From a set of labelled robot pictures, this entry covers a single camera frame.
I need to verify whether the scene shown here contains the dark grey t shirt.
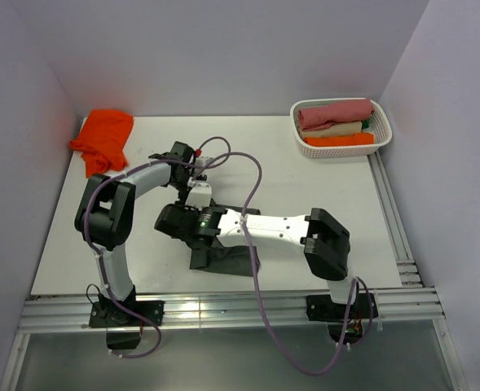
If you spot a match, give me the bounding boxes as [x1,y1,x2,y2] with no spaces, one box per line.
[187,203,262,278]

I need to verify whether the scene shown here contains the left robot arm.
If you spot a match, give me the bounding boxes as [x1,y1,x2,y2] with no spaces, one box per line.
[74,142,198,327]

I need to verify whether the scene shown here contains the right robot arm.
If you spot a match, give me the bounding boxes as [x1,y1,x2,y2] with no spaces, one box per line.
[154,204,378,323]

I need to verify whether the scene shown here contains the orange t shirt on table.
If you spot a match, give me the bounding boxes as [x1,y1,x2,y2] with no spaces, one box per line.
[69,109,134,178]

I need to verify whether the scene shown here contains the rolled pink t shirt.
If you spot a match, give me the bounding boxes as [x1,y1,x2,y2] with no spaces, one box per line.
[297,99,374,130]

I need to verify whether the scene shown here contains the rolled beige t shirt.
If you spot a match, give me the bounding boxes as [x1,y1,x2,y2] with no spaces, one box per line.
[297,121,362,139]

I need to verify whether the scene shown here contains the rolled orange t shirt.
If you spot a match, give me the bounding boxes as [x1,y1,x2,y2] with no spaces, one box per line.
[303,133,374,147]

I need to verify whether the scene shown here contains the white plastic basket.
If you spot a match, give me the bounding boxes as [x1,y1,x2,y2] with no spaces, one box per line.
[289,98,392,158]

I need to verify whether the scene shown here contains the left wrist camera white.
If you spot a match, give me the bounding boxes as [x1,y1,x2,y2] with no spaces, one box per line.
[193,149,214,167]

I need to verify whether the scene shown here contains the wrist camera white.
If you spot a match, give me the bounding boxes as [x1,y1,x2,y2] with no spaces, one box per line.
[193,149,214,167]
[185,178,212,210]

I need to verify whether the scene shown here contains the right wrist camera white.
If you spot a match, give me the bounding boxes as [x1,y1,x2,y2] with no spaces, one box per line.
[185,178,212,210]

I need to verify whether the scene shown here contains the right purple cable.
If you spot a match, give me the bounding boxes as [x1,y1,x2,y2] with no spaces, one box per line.
[192,151,376,376]

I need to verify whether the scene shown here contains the purple cable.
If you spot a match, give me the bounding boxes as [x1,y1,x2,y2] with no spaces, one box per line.
[192,151,376,376]
[83,136,232,360]

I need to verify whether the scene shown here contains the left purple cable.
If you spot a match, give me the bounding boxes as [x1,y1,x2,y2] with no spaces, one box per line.
[83,136,232,360]

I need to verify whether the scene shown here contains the aluminium rail frame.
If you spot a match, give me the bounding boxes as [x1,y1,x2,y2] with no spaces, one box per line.
[0,153,469,390]

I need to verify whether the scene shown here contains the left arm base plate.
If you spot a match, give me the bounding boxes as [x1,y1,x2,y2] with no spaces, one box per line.
[88,296,165,351]

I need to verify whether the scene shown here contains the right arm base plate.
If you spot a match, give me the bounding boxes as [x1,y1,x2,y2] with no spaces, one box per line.
[306,293,379,346]

